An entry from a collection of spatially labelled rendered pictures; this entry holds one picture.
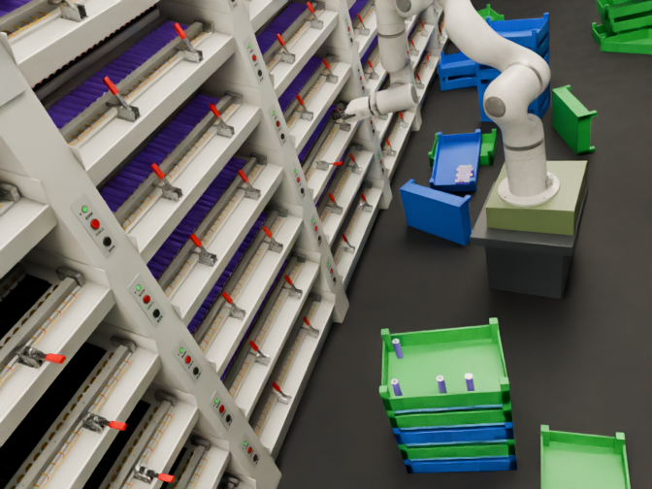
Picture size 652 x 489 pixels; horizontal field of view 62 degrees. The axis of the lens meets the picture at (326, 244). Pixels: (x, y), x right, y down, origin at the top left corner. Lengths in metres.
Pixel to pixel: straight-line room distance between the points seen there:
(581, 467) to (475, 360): 0.41
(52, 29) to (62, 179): 0.26
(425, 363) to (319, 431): 0.50
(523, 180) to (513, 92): 0.33
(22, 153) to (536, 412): 1.46
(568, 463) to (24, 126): 1.48
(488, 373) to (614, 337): 0.61
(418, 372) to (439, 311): 0.59
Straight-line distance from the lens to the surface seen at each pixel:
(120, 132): 1.14
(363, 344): 1.98
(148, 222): 1.21
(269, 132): 1.59
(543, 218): 1.82
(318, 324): 1.93
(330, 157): 2.00
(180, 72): 1.33
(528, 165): 1.77
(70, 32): 1.09
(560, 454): 1.69
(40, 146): 1.01
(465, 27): 1.67
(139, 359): 1.22
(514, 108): 1.61
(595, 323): 1.97
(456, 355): 1.48
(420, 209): 2.29
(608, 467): 1.69
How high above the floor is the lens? 1.49
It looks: 38 degrees down
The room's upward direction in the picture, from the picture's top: 20 degrees counter-clockwise
